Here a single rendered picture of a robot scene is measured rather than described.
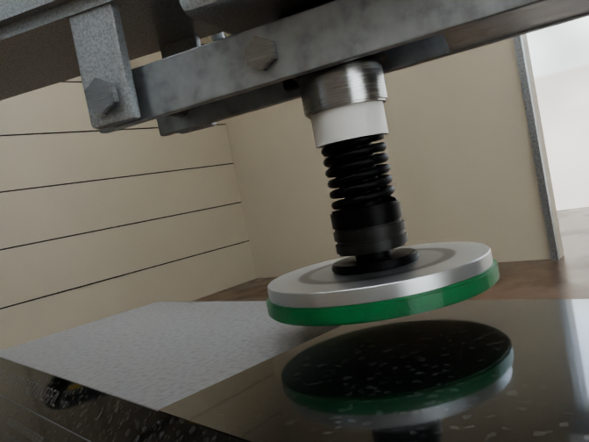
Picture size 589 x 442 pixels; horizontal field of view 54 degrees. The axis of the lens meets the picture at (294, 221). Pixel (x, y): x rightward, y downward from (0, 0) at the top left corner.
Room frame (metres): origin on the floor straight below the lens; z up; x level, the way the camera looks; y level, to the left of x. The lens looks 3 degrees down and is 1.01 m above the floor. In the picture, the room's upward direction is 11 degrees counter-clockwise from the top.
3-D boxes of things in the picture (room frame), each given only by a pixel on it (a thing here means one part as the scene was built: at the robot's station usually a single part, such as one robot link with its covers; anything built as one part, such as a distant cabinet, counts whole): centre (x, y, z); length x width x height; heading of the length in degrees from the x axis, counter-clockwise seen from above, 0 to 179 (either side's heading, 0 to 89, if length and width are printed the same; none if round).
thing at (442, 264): (0.55, -0.07, 0.92); 0.21 x 0.21 x 0.01
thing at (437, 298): (0.55, -0.07, 0.92); 0.22 x 0.22 x 0.04
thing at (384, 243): (0.55, -0.07, 0.95); 0.07 x 0.07 x 0.01
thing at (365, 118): (0.55, -0.07, 1.07); 0.07 x 0.07 x 0.04
